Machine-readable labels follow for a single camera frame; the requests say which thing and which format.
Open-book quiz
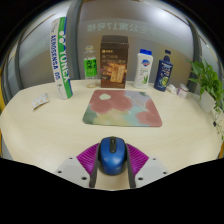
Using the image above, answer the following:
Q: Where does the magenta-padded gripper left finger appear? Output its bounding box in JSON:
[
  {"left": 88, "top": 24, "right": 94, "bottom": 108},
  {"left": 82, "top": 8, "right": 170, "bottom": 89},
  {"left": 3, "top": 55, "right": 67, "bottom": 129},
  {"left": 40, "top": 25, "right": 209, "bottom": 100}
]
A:
[{"left": 54, "top": 142, "right": 102, "bottom": 190}]

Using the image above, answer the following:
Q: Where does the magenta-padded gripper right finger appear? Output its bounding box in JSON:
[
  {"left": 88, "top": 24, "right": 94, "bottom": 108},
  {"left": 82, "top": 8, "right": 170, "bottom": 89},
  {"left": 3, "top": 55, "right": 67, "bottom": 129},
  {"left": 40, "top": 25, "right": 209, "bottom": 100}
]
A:
[{"left": 124, "top": 143, "right": 170, "bottom": 190}]

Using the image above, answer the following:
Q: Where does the blue computer mouse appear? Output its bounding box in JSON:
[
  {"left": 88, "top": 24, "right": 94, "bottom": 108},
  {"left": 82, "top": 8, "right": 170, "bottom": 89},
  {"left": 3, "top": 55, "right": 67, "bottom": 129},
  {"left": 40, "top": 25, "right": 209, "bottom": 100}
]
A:
[{"left": 97, "top": 135, "right": 128, "bottom": 176}]

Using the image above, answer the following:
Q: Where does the floral pastel mouse pad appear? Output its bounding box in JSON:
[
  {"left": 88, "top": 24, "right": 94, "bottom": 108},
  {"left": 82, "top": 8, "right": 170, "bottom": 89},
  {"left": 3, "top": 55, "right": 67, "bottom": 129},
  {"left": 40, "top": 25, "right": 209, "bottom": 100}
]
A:
[{"left": 82, "top": 89, "right": 163, "bottom": 128}]

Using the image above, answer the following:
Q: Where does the small white tissue packet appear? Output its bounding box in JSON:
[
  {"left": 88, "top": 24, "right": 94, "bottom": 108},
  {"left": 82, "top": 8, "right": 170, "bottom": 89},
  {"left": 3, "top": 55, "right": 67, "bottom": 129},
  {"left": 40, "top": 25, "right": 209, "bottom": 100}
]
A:
[{"left": 31, "top": 92, "right": 51, "bottom": 111}]

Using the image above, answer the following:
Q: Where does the crumpled white tissue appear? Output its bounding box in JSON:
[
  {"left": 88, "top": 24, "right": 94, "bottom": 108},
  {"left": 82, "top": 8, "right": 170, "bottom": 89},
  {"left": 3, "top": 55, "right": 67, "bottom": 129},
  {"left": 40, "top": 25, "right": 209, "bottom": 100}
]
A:
[{"left": 166, "top": 83, "right": 178, "bottom": 95}]

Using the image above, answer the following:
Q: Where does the small white jar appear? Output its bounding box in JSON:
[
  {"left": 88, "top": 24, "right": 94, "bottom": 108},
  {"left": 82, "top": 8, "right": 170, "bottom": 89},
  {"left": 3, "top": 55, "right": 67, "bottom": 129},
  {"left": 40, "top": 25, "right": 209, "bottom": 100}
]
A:
[{"left": 176, "top": 83, "right": 190, "bottom": 99}]

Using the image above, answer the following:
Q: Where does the dark blue pump bottle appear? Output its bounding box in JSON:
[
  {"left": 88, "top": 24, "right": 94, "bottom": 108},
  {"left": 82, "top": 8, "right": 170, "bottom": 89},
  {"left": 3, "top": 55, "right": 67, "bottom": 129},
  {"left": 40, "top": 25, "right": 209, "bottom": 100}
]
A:
[{"left": 153, "top": 49, "right": 174, "bottom": 93}]

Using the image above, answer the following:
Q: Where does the white bottle blue cap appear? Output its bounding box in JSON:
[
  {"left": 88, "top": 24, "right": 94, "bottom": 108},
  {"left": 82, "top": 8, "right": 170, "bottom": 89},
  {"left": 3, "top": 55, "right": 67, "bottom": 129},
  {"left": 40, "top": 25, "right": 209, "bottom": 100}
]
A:
[{"left": 133, "top": 48, "right": 154, "bottom": 90}]

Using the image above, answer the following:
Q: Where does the clear bottle green label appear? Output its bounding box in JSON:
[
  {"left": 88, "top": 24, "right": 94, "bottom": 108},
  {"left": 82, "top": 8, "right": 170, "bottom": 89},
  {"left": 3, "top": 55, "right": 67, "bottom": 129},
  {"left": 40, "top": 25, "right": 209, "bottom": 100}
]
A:
[{"left": 83, "top": 45, "right": 99, "bottom": 89}]

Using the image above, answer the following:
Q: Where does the green plant in white pot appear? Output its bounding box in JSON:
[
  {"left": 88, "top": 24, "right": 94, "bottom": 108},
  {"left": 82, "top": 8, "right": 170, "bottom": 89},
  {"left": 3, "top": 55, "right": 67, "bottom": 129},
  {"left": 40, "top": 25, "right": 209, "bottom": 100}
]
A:
[{"left": 185, "top": 58, "right": 224, "bottom": 141}]

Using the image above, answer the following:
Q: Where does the white green shuttlecock tube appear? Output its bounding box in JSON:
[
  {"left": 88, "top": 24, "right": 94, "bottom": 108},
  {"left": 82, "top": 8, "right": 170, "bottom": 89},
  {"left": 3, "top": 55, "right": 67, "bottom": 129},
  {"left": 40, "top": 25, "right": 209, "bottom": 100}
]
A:
[{"left": 49, "top": 16, "right": 74, "bottom": 101}]

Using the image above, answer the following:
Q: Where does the brown cracker box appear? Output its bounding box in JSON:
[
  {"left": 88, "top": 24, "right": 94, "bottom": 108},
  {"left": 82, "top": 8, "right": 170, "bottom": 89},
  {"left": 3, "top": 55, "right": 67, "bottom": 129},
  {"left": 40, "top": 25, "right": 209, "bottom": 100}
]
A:
[{"left": 100, "top": 35, "right": 130, "bottom": 90}]

